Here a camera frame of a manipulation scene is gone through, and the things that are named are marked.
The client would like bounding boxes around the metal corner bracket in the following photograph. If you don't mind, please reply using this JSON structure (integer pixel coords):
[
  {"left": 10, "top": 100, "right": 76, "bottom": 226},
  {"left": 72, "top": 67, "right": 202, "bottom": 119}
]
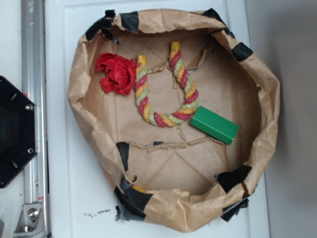
[{"left": 13, "top": 203, "right": 47, "bottom": 238}]

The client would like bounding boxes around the brown paper bag tray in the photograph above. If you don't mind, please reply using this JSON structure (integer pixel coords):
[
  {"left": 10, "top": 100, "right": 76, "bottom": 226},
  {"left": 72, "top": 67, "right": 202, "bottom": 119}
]
[{"left": 68, "top": 9, "right": 280, "bottom": 233}]

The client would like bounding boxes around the green rectangular block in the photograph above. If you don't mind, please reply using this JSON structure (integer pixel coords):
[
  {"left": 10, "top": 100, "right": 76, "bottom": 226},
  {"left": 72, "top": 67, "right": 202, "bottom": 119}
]
[{"left": 190, "top": 106, "right": 239, "bottom": 145}]

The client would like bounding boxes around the multicolour twisted rope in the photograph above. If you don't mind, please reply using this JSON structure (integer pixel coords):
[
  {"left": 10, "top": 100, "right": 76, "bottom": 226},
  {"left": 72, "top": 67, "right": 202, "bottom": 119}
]
[{"left": 134, "top": 41, "right": 200, "bottom": 128}]

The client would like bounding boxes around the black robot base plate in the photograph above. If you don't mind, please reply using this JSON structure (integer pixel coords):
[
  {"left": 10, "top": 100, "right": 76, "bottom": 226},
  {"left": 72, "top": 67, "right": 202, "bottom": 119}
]
[{"left": 0, "top": 76, "right": 37, "bottom": 188}]

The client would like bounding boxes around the aluminium extrusion rail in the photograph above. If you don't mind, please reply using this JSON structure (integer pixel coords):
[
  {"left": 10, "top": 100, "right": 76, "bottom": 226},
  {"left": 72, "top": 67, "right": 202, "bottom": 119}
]
[{"left": 21, "top": 0, "right": 51, "bottom": 238}]

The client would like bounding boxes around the crumpled red cloth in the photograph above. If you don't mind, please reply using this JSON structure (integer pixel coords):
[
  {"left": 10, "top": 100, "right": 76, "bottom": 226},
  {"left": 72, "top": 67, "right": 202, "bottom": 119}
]
[{"left": 97, "top": 53, "right": 136, "bottom": 95}]

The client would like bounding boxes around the small yellow object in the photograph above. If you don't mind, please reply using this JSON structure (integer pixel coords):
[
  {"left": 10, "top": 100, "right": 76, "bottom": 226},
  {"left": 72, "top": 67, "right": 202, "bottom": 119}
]
[{"left": 133, "top": 185, "right": 147, "bottom": 193}]

